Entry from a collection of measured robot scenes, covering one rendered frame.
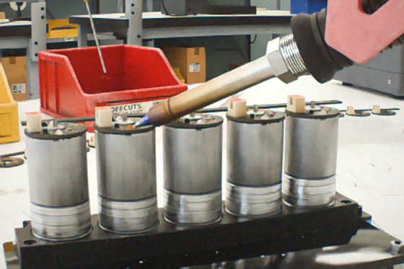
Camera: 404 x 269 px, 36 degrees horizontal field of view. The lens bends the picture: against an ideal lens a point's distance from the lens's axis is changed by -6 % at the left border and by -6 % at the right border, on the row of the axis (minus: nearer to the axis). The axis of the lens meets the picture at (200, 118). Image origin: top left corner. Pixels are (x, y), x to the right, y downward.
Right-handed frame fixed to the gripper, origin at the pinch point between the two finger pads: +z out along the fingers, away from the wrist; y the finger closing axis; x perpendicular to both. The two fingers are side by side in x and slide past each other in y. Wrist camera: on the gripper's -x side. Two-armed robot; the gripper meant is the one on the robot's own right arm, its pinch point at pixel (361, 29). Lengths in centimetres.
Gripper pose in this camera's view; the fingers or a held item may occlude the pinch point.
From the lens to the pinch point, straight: 21.5
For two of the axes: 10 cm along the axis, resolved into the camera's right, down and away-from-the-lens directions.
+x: 8.1, 5.3, -2.6
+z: -4.3, 8.3, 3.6
